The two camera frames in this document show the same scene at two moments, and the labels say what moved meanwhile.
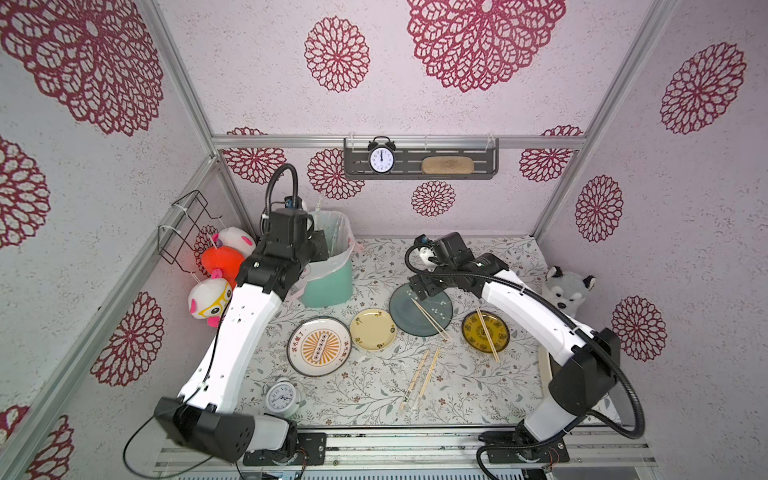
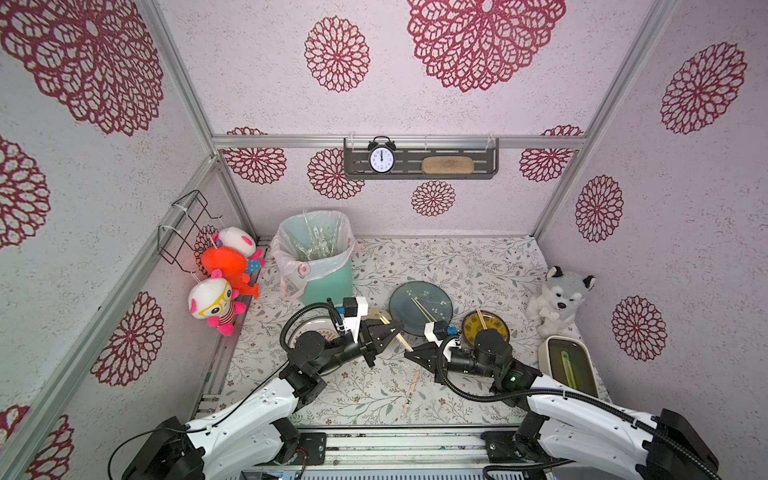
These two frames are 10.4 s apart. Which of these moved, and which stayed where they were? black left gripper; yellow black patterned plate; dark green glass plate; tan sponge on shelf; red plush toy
Moved: black left gripper
Stayed: dark green glass plate; yellow black patterned plate; tan sponge on shelf; red plush toy
